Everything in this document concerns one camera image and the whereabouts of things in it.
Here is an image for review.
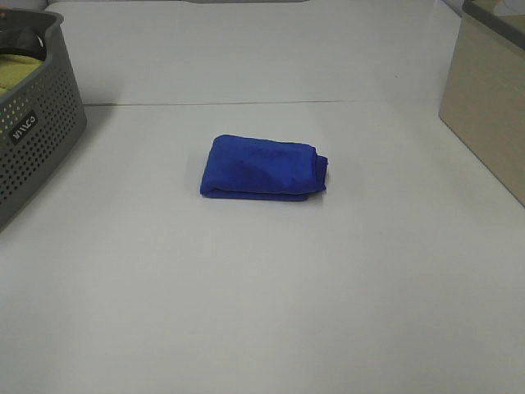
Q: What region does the grey perforated plastic basket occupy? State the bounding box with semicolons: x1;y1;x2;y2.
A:
1;8;87;227

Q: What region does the blue microfiber towel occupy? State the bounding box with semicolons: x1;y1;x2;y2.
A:
199;135;328;201

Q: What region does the beige storage bin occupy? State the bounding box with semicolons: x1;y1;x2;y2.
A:
439;1;524;203

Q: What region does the yellow-green towel in basket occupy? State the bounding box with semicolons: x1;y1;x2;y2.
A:
0;54;43;95

